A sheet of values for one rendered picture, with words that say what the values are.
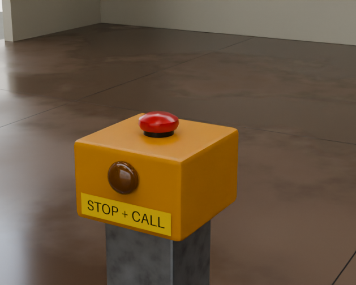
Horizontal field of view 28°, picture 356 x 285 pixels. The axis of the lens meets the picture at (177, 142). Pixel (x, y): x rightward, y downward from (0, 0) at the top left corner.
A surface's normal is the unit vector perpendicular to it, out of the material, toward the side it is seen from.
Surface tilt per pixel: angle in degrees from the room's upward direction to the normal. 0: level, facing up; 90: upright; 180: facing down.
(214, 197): 90
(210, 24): 90
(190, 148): 0
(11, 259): 0
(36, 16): 90
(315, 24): 90
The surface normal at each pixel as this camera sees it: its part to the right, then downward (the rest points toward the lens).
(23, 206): 0.00, -0.95
